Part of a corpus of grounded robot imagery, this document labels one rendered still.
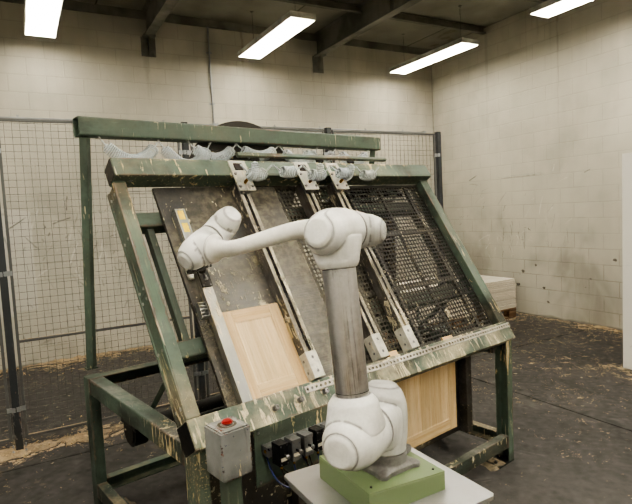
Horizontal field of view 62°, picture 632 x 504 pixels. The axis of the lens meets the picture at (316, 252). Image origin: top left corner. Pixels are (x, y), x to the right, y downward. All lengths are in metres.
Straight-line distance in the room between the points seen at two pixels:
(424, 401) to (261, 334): 1.29
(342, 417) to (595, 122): 6.50
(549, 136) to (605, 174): 0.97
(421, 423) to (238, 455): 1.63
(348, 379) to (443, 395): 1.96
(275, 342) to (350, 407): 0.95
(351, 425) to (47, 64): 6.37
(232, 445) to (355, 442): 0.55
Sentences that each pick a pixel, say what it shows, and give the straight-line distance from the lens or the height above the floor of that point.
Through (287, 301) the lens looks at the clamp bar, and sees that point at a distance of 2.50.
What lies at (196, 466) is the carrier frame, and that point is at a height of 0.74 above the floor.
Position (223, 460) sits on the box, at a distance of 1.94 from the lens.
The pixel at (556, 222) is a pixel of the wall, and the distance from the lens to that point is 7.93.
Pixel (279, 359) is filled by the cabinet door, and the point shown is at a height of 1.01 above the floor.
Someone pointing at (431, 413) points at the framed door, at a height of 0.41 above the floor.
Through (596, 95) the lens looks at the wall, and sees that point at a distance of 7.69.
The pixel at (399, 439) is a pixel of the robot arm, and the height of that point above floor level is 0.93.
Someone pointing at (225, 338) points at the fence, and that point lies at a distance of 2.31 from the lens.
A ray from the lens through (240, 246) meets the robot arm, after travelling 1.81.
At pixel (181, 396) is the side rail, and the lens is 2.15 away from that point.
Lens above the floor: 1.66
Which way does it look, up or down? 4 degrees down
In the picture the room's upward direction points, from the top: 3 degrees counter-clockwise
